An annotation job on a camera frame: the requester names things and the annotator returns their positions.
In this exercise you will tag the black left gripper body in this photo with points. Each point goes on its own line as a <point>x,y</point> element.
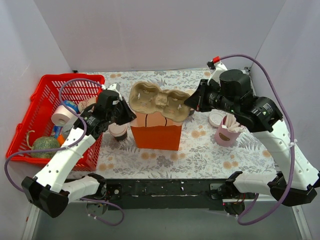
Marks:
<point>120,112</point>

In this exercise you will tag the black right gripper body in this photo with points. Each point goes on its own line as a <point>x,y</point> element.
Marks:
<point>202,95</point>

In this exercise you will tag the white cup lid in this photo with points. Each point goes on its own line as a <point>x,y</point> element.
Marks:
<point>117,130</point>

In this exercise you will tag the orange paper bag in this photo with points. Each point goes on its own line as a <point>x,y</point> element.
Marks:
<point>153,131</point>

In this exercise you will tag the stack of paper cups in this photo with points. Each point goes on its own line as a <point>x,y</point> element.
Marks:
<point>190,93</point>

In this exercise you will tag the black paper coffee cup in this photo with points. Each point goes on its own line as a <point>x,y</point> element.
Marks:
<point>121,137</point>

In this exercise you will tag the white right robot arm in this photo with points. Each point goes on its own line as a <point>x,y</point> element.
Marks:
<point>296,181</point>

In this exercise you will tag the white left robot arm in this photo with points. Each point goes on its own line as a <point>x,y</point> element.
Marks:
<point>48,190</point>

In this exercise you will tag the beige patterned cup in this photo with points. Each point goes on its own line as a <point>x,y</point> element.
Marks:
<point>85,103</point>

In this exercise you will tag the stack of white lids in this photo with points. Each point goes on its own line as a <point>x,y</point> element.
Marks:
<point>215,118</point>

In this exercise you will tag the white tape roll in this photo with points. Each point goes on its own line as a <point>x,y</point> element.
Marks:
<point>62,115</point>

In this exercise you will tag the pink straw holder cup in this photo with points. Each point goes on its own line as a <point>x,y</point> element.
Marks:
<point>224,137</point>

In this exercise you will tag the floral table mat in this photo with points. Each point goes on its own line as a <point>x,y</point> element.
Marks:
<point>198,156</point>

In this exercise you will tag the red plastic basket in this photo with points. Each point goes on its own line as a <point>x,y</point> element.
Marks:
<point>45,110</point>

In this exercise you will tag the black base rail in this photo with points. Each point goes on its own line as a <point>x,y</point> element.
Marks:
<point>160,193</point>

